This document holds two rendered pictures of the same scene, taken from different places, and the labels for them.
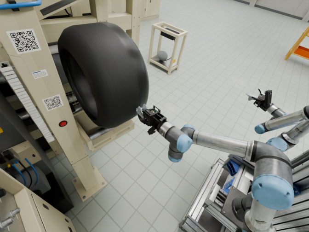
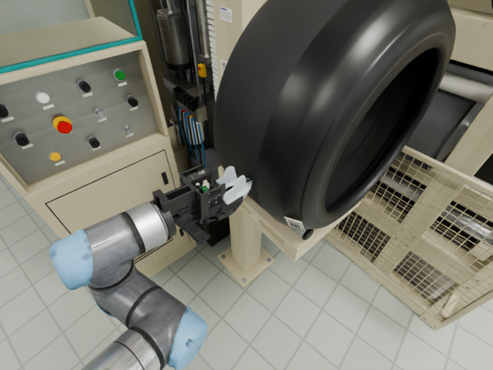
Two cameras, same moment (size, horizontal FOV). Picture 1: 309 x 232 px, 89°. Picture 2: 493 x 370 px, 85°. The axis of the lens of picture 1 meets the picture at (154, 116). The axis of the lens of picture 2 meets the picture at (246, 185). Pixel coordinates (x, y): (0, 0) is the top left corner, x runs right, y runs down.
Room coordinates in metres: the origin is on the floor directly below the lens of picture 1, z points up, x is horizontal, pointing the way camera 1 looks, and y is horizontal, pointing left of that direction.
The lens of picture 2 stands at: (0.68, -0.30, 1.57)
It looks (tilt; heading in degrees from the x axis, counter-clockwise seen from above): 46 degrees down; 100
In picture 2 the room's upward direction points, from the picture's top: straight up
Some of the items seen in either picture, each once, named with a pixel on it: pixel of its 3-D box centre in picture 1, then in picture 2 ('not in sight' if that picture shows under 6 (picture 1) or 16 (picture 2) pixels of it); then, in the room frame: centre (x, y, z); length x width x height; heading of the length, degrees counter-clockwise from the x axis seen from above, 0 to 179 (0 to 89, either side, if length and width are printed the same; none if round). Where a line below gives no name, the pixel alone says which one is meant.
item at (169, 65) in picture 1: (166, 49); not in sight; (3.21, 0.04, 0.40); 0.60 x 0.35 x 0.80; 60
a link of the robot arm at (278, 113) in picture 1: (281, 116); not in sight; (0.97, -0.96, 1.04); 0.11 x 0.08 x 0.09; 34
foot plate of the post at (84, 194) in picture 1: (89, 182); (246, 258); (0.53, 0.54, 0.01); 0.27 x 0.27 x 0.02; 51
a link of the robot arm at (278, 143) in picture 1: (273, 147); not in sight; (0.77, -0.94, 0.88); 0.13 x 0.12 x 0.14; 124
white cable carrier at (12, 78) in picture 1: (33, 109); (221, 72); (0.45, 0.57, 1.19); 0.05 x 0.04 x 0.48; 51
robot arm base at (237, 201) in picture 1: (247, 207); not in sight; (0.34, -0.69, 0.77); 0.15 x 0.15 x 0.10
